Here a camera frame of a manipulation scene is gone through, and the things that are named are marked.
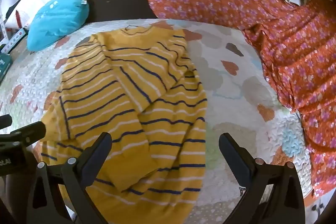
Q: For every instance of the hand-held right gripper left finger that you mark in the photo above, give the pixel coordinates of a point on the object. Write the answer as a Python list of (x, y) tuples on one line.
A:
[(97, 161)]

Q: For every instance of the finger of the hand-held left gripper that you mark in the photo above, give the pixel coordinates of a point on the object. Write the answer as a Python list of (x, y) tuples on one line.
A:
[(5, 121), (31, 130)]

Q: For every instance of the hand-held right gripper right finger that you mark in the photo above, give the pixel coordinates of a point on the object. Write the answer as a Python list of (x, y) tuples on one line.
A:
[(234, 161)]

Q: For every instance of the yellow striped sweater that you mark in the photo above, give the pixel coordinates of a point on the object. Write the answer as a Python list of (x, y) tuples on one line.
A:
[(126, 98)]

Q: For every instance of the teal box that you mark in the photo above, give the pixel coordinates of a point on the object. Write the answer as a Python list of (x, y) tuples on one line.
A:
[(4, 66)]

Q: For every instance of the white heart-print quilt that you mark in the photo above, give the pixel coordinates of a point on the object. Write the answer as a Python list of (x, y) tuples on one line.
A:
[(236, 98)]

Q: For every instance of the patterned cardboard box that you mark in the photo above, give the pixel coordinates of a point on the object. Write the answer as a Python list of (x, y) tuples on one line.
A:
[(13, 39)]

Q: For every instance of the teal pillow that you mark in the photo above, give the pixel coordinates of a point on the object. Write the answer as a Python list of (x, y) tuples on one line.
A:
[(57, 16)]

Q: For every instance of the dark brown sheet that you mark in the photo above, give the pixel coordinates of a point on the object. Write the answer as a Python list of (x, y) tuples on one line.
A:
[(118, 3)]

